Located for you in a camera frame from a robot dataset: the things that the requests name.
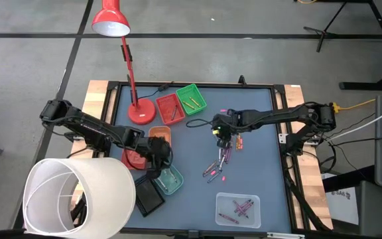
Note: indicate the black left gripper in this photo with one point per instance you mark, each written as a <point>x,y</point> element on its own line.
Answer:
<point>159,152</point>

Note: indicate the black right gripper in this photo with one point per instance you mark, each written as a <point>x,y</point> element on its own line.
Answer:
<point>227,124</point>

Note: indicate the white crayon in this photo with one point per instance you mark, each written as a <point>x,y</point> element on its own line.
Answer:
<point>223,162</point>
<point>172,175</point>
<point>162,184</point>
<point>219,154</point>

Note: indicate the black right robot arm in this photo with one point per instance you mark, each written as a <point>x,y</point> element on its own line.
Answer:
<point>277,116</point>

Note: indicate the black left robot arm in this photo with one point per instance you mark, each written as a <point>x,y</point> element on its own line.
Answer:
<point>88,127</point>

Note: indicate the orange crayon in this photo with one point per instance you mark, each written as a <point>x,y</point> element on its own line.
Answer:
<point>237,141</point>

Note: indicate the orange plastic bin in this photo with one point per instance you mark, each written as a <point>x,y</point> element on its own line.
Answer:
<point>160,132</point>

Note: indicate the red plastic bin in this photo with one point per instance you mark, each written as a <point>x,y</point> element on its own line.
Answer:
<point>134,162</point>

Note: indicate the teal plastic bin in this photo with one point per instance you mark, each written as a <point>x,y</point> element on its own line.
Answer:
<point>174,186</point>

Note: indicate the green mesh basket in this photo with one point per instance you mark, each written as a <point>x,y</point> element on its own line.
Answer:
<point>197,93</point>

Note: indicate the red mesh basket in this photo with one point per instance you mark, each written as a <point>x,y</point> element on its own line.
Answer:
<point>164,109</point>

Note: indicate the light brown crayon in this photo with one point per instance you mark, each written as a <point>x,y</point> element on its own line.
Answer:
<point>209,167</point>

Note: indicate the black mesh basket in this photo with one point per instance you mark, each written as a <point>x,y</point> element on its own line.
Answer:
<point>149,199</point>

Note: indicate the black marker pen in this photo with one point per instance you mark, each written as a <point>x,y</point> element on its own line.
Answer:
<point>214,176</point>

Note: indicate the white drum lampshade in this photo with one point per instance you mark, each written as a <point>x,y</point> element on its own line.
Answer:
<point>111,199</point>

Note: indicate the clear plastic bin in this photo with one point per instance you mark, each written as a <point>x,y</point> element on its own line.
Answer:
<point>227,202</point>

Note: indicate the black clamp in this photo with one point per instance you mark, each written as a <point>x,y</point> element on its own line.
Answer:
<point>75,135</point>

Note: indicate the white label strip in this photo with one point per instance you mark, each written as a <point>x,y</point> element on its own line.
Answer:
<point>285,235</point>

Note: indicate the black tripod stand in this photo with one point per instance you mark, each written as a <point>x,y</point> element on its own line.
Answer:
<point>325,33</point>

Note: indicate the white cardboard box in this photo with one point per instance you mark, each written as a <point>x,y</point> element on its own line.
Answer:
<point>342,206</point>

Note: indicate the red desk lamp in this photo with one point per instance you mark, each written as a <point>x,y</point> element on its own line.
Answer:
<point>110,20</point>

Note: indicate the black desk leg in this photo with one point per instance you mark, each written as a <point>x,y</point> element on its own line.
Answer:
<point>370,85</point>

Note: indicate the gray box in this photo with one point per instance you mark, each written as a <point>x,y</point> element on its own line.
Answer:
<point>373,206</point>

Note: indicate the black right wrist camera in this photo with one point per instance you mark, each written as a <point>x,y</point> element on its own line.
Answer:
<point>223,143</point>

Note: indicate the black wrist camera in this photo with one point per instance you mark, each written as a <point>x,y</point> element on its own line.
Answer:
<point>154,173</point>
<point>223,143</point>

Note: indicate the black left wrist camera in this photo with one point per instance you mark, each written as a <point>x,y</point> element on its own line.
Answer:
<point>154,173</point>

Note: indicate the black camera bracket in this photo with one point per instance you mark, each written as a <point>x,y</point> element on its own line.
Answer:
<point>242,79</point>

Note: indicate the black metal table frame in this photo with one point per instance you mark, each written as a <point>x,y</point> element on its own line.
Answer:
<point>164,230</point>

